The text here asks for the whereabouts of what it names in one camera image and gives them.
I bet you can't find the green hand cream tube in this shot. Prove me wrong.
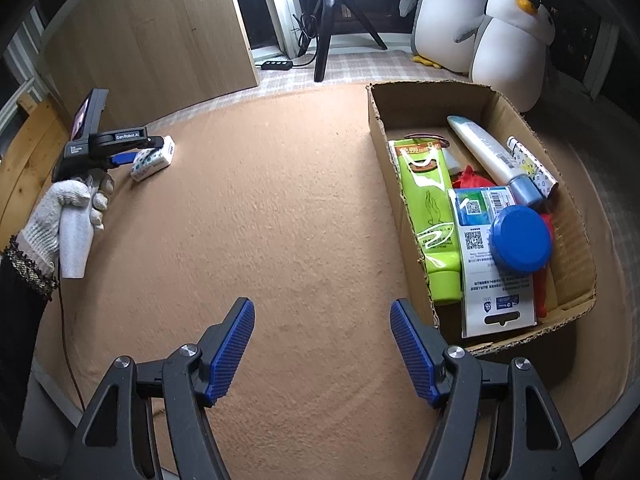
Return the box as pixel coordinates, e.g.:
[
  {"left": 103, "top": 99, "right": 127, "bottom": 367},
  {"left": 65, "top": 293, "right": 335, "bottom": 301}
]
[{"left": 388, "top": 139, "right": 463, "bottom": 306}]

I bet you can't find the red fabric bag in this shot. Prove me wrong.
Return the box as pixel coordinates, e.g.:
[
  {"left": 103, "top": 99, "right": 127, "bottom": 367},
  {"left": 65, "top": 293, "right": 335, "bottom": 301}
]
[{"left": 450, "top": 164, "right": 558, "bottom": 321}]

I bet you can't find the light wooden board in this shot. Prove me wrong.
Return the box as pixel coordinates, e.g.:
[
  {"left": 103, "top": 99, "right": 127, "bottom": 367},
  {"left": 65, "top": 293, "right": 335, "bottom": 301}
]
[{"left": 44, "top": 0, "right": 261, "bottom": 128}]

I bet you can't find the black tripod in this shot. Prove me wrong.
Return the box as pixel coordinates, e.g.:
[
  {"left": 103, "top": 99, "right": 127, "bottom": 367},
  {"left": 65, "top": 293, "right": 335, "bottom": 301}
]
[{"left": 314, "top": 0, "right": 388, "bottom": 83}]

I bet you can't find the patterned white tissue pack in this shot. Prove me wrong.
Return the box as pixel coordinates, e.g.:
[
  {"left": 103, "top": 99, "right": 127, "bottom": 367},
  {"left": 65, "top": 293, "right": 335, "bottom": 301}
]
[{"left": 131, "top": 135, "right": 177, "bottom": 183}]

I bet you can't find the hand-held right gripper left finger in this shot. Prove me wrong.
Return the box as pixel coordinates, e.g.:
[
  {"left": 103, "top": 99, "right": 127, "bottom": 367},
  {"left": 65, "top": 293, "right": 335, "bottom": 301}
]
[{"left": 60, "top": 297, "right": 256, "bottom": 480}]

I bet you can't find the brown hair tie bundle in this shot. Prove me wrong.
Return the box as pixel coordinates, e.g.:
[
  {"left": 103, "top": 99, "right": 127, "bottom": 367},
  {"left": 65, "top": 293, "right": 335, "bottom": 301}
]
[{"left": 404, "top": 132, "right": 451, "bottom": 150}]

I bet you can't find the white retail package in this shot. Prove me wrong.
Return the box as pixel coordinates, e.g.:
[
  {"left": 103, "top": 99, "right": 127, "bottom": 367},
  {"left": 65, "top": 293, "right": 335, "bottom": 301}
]
[{"left": 447, "top": 186, "right": 538, "bottom": 339}]

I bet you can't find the person's left forearm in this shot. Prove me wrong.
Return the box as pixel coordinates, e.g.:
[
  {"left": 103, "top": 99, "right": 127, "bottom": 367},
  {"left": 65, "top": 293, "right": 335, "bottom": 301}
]
[{"left": 0, "top": 234, "right": 61, "bottom": 461}]

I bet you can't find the blue round lid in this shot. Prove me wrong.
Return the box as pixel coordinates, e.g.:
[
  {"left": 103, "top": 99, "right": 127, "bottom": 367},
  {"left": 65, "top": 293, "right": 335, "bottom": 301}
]
[{"left": 489, "top": 206, "right": 552, "bottom": 275}]

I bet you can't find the pine wood panel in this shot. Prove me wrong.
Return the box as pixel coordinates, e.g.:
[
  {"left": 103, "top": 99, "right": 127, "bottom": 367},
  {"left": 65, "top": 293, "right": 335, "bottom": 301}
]
[{"left": 0, "top": 92, "right": 76, "bottom": 241}]

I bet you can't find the white bottle with blue cap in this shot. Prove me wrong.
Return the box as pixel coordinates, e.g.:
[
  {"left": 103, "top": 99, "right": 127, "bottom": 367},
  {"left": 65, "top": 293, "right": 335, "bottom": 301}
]
[{"left": 446, "top": 115, "right": 546, "bottom": 211}]

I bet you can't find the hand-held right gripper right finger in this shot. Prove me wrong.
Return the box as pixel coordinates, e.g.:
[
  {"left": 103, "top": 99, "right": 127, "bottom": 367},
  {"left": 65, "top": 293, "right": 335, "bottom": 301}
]
[{"left": 390, "top": 299, "right": 583, "bottom": 480}]

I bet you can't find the patterned white packet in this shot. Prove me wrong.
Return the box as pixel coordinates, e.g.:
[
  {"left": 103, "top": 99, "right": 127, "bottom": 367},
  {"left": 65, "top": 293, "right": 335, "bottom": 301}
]
[{"left": 506, "top": 135, "right": 560, "bottom": 201}]

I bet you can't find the large penguin plush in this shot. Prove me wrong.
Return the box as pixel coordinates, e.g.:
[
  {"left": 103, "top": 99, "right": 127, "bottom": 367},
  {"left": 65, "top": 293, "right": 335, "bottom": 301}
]
[{"left": 400, "top": 0, "right": 501, "bottom": 78}]

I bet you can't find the person's left hand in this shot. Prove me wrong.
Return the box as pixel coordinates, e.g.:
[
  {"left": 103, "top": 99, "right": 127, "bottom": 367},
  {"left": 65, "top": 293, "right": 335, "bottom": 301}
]
[{"left": 17, "top": 167, "right": 115, "bottom": 281}]

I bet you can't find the cardboard box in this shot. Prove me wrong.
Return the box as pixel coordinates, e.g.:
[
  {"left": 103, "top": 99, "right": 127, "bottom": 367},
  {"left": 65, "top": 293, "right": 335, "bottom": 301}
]
[{"left": 366, "top": 81, "right": 598, "bottom": 356}]

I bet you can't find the small penguin plush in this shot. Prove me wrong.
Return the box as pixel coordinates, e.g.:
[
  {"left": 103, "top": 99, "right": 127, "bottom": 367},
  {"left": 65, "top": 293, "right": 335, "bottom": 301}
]
[{"left": 454, "top": 0, "right": 557, "bottom": 113}]

